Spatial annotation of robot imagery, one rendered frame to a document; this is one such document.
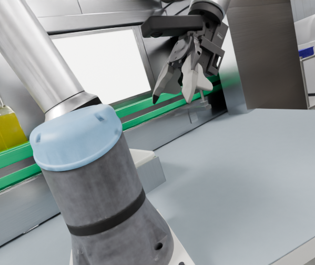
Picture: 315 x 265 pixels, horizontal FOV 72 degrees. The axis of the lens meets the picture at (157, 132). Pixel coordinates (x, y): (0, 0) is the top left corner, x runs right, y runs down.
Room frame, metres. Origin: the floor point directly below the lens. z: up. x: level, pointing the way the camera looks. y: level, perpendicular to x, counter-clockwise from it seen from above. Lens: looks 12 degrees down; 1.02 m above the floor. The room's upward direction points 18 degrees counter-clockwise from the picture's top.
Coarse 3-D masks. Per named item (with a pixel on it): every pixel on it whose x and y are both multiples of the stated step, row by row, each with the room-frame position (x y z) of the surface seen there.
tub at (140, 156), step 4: (132, 152) 0.68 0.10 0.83; (136, 152) 0.66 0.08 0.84; (140, 152) 0.64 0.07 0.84; (144, 152) 0.62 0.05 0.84; (148, 152) 0.60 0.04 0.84; (152, 152) 0.59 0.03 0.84; (132, 156) 0.69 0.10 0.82; (136, 156) 0.66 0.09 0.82; (140, 156) 0.64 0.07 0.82; (144, 156) 0.62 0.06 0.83; (148, 156) 0.57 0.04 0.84; (152, 156) 0.57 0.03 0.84; (136, 160) 0.67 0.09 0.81; (140, 160) 0.55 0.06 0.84; (144, 160) 0.55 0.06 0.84; (148, 160) 0.57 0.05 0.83; (136, 164) 0.54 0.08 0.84; (140, 164) 0.55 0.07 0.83
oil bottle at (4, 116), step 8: (0, 112) 0.68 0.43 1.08; (8, 112) 0.69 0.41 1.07; (0, 120) 0.67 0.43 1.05; (8, 120) 0.68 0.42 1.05; (16, 120) 0.69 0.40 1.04; (0, 128) 0.67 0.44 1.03; (8, 128) 0.68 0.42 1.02; (16, 128) 0.69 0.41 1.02; (8, 136) 0.67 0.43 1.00; (16, 136) 0.68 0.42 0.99; (24, 136) 0.70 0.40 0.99; (8, 144) 0.67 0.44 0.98; (16, 144) 0.68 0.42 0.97
